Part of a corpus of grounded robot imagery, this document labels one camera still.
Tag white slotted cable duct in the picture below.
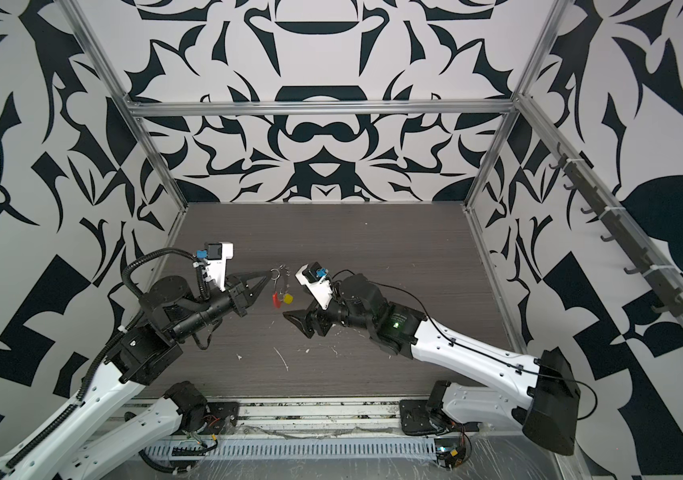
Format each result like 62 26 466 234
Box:
146 437 437 461

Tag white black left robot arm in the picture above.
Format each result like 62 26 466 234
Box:
0 242 272 479

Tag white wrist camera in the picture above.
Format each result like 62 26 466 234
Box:
194 242 233 291
295 262 333 310

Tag grey wall hook rack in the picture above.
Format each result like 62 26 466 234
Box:
553 143 683 318

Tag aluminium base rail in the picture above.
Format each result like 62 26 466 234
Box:
118 395 559 442

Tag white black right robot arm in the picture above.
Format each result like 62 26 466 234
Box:
283 264 587 456

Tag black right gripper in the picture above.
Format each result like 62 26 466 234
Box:
284 283 381 339

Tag black corrugated cable conduit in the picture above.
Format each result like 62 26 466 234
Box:
120 247 198 298

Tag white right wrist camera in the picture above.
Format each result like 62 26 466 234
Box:
295 262 333 310

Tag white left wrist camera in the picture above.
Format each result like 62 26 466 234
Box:
194 242 233 291

